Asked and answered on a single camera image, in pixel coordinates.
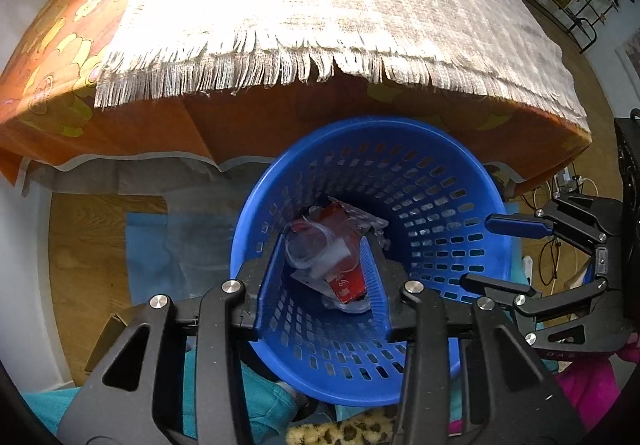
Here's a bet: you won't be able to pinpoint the blue plastic laundry basket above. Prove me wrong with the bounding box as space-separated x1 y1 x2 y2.
229 116 514 408

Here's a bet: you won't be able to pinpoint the leopard print slipper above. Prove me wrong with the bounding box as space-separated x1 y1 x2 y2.
285 406 397 445

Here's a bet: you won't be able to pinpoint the red tissue box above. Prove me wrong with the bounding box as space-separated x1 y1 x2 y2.
286 202 370 314

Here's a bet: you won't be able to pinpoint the black speaker box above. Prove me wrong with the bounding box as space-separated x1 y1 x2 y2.
613 108 640 226

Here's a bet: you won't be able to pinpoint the teal trousers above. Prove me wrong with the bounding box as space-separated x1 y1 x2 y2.
22 253 557 445

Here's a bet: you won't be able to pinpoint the black metal clothes rack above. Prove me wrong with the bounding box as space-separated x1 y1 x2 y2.
542 0 639 53

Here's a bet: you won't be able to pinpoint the wall landscape painting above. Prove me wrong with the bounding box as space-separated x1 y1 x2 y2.
616 29 640 77

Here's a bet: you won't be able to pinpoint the beige checked fringed blanket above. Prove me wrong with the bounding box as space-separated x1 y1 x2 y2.
94 0 587 128

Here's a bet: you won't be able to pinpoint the pink jacket sleeve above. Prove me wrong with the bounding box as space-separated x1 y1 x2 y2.
449 332 639 434

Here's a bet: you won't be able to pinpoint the white floor cable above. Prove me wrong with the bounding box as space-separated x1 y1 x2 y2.
519 161 601 296

